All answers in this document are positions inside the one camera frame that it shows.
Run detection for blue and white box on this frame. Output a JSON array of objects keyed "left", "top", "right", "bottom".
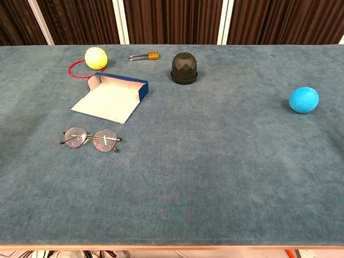
[{"left": 70, "top": 71, "right": 149, "bottom": 125}]

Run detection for thin metal eyeglasses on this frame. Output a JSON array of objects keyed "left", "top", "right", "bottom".
[{"left": 59, "top": 126, "right": 124, "bottom": 154}]

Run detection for blue velvet table cloth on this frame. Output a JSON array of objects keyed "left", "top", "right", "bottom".
[{"left": 0, "top": 44, "right": 344, "bottom": 247}]

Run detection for black faceted dome cup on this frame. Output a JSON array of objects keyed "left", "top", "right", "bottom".
[{"left": 170, "top": 52, "right": 199, "bottom": 85}]

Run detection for gold padlock with long shackle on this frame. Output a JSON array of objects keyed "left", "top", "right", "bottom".
[{"left": 128, "top": 52, "right": 161, "bottom": 62}]

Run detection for yellow ball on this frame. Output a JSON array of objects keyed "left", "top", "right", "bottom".
[{"left": 84, "top": 47, "right": 109, "bottom": 71}]

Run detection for dark brown pleated curtain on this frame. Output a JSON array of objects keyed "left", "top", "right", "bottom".
[
  {"left": 36, "top": 0, "right": 121, "bottom": 46},
  {"left": 0, "top": 0, "right": 48, "bottom": 46},
  {"left": 227, "top": 0, "right": 344, "bottom": 45},
  {"left": 123, "top": 0, "right": 224, "bottom": 45}
]

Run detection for blue ball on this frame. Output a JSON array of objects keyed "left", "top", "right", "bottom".
[{"left": 288, "top": 87, "right": 320, "bottom": 114}]

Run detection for red cord loop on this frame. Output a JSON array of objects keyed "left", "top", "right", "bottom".
[{"left": 68, "top": 59, "right": 94, "bottom": 80}]

